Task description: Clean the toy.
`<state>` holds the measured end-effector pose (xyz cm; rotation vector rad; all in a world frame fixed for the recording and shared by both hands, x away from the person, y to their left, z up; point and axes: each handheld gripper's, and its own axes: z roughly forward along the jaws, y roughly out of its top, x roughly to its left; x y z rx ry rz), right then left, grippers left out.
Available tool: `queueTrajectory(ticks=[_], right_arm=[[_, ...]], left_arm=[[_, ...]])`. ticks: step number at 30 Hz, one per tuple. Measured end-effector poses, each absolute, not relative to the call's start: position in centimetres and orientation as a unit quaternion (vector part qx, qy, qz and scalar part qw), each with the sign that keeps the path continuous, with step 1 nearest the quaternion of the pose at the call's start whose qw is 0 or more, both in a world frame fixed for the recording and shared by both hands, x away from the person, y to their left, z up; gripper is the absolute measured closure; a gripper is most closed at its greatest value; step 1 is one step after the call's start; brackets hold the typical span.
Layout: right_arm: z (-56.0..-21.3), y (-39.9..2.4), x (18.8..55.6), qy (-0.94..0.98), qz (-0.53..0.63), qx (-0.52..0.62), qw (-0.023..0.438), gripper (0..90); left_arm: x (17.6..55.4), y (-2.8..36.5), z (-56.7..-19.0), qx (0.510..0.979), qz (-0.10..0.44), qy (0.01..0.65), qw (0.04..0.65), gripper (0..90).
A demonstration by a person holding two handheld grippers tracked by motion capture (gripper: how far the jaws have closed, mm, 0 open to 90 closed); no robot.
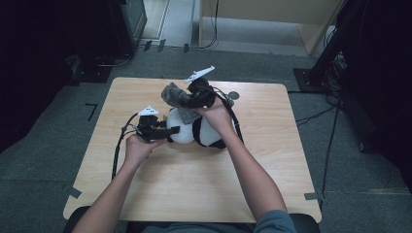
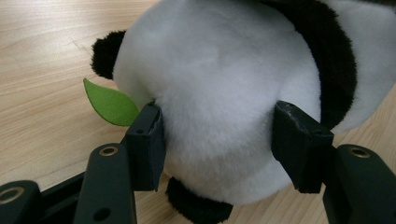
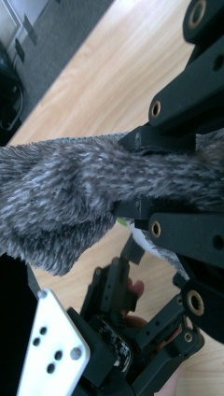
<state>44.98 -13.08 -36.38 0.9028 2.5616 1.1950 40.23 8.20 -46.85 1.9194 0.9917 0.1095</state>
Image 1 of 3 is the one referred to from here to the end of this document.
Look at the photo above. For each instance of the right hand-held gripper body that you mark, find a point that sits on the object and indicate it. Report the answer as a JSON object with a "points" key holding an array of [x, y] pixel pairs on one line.
{"points": [[204, 93]]}

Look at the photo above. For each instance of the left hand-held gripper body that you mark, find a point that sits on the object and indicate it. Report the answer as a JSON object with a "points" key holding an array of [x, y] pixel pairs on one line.
{"points": [[148, 124]]}

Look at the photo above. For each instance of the grey fuzzy cloth garment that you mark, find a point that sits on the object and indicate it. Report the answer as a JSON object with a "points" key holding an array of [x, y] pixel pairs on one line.
{"points": [[175, 95]]}

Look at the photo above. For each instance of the panda plush toy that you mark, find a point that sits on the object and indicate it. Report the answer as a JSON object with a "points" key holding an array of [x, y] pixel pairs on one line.
{"points": [[181, 129]]}

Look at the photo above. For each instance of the person's left hand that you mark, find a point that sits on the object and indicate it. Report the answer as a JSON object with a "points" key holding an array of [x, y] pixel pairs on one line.
{"points": [[137, 150]]}

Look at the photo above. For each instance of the person's right hand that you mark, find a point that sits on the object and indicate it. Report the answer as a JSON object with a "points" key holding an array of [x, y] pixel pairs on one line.
{"points": [[218, 118]]}

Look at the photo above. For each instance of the grey round table grommet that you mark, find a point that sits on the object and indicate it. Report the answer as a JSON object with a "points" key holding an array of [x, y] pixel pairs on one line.
{"points": [[234, 95]]}

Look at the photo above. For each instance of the dark tape piece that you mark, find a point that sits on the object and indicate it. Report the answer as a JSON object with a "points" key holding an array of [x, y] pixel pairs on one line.
{"points": [[147, 45], [161, 45], [186, 48]]}

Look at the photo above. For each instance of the dark cabinet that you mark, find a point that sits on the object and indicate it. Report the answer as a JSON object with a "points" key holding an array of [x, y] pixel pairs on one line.
{"points": [[129, 26]]}

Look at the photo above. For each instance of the light wooden partition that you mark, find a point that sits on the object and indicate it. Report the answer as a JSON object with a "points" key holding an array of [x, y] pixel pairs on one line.
{"points": [[259, 9]]}

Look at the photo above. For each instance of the grey tape strip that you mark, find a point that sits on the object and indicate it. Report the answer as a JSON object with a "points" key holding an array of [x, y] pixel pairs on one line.
{"points": [[74, 192], [312, 195]]}

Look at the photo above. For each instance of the black chair armrest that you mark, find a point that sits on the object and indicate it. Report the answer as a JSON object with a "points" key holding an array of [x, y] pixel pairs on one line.
{"points": [[307, 225], [73, 220]]}

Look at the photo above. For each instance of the dark curtain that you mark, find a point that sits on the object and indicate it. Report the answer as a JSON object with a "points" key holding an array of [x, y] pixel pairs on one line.
{"points": [[382, 81], [39, 64]]}

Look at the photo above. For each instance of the black metal stand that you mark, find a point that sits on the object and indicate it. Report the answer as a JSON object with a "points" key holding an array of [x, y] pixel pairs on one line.
{"points": [[327, 61]]}

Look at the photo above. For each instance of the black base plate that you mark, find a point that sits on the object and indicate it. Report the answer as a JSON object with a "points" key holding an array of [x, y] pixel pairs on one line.
{"points": [[302, 81], [94, 73]]}

